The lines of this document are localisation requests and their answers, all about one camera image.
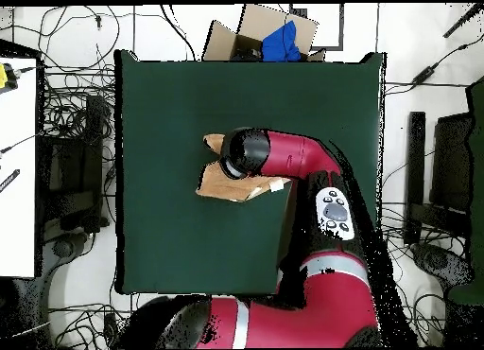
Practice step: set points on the tan terry towel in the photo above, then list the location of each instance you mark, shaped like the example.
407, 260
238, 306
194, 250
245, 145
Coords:
227, 187

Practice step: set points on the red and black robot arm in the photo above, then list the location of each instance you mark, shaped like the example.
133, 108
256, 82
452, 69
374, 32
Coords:
295, 153

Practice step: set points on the dark green table cloth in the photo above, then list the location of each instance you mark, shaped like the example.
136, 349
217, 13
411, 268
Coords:
170, 108

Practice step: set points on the blue cloth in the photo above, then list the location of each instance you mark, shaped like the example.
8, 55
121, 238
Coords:
281, 43

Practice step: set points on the brown cardboard box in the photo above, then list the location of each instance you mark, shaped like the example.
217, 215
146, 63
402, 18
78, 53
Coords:
257, 24

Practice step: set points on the black computer tower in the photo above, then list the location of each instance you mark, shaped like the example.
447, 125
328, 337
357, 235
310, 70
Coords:
72, 164

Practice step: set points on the black round base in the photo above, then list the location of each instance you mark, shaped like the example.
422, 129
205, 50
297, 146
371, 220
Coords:
438, 261

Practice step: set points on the black power adapter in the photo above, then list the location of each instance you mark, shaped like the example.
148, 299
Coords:
423, 74

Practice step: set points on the white desk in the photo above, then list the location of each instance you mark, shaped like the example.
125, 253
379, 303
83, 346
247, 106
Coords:
17, 176

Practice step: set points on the yellow and black tool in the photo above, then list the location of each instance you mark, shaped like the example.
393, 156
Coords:
3, 75

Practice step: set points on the black upright post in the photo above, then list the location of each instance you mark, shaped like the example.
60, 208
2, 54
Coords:
415, 168

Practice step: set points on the black square frame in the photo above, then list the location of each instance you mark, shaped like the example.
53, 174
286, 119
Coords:
341, 28

